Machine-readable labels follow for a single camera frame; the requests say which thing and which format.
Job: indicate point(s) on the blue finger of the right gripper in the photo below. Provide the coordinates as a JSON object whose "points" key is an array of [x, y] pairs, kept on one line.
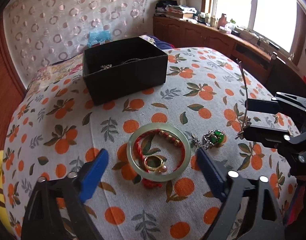
{"points": [[262, 106]]}

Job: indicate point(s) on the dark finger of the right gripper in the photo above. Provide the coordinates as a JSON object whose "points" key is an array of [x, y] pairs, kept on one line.
{"points": [[268, 137]]}

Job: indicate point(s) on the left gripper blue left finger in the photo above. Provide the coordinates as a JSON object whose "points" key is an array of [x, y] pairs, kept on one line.
{"points": [[90, 175]]}

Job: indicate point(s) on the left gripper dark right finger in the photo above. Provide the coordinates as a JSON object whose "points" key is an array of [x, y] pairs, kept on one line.
{"points": [[215, 174]]}

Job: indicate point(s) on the pale green jade bangle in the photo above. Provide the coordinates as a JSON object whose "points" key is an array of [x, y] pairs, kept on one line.
{"points": [[168, 128]]}

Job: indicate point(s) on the wooden side cabinet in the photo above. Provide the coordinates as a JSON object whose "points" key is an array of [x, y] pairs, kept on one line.
{"points": [[270, 70]]}

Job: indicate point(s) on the orange print bed sheet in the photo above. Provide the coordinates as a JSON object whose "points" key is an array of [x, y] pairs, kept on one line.
{"points": [[152, 187]]}

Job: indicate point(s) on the window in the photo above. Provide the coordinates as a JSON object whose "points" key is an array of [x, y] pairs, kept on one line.
{"points": [[279, 23]]}

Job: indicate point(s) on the pink bottle on sill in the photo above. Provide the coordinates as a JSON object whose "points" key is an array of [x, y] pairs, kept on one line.
{"points": [[222, 21]]}

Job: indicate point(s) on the black open storage box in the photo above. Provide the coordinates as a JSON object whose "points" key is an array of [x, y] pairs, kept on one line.
{"points": [[119, 68]]}

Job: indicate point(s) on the floral quilt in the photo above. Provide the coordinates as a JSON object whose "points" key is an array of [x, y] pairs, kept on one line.
{"points": [[50, 74]]}

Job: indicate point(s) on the wooden headboard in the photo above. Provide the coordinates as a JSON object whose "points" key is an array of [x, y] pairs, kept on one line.
{"points": [[12, 90]]}

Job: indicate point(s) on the blue tissue pack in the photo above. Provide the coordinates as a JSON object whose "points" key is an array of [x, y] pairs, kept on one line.
{"points": [[98, 37]]}

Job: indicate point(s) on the clutter pile on cabinet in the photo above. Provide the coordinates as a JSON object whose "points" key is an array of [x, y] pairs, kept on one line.
{"points": [[170, 8]]}

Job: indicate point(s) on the sheer circle pattern curtain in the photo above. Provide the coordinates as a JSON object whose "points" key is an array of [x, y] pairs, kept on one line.
{"points": [[43, 32]]}

